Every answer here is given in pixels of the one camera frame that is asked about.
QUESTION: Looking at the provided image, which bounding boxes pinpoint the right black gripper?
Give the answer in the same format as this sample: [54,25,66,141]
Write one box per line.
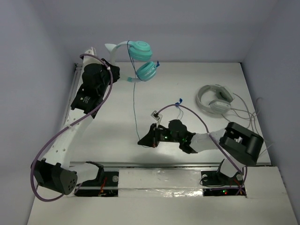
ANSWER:
[138,122,181,147]

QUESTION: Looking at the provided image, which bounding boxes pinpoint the blue headphone cable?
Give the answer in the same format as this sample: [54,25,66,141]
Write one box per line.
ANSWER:
[126,41,147,148]

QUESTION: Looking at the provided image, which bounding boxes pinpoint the teal cat-ear headphones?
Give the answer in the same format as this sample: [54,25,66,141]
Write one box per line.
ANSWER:
[105,40,159,83]

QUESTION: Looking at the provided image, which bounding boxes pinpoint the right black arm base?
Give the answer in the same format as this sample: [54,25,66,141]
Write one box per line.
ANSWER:
[199,171,247,196]

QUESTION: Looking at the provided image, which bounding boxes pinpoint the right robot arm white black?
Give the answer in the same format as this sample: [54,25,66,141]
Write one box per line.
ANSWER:
[137,120,264,184]

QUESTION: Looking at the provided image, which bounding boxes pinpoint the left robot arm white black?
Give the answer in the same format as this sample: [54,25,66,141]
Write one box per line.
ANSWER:
[30,47,120,202]

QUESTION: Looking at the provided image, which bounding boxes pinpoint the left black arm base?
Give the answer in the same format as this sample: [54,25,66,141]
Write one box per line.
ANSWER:
[75,171,119,197]

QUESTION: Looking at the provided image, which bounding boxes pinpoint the white grey headphones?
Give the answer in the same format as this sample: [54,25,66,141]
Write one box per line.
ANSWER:
[195,84,235,115]

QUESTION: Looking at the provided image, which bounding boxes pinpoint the blue twist tie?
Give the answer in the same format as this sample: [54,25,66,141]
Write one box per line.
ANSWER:
[175,98,183,108]

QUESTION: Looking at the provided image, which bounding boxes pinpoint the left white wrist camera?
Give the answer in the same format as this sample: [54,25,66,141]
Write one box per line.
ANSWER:
[82,47,98,65]

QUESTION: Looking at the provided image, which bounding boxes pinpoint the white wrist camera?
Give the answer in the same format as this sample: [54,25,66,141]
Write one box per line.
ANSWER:
[82,47,98,65]
[151,111,162,126]

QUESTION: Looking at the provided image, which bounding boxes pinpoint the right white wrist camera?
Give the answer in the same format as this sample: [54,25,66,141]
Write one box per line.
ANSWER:
[151,111,162,126]

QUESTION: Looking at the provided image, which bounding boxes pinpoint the aluminium side rail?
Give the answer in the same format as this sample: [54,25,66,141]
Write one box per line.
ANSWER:
[70,63,83,103]

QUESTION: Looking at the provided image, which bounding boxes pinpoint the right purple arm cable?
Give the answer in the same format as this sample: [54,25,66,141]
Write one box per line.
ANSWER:
[157,104,248,196]

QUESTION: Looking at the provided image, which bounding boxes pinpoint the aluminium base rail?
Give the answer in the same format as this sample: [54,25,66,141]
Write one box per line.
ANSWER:
[70,161,270,170]

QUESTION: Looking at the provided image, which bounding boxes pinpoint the white headphone cable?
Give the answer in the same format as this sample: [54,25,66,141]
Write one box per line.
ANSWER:
[222,93,275,165]

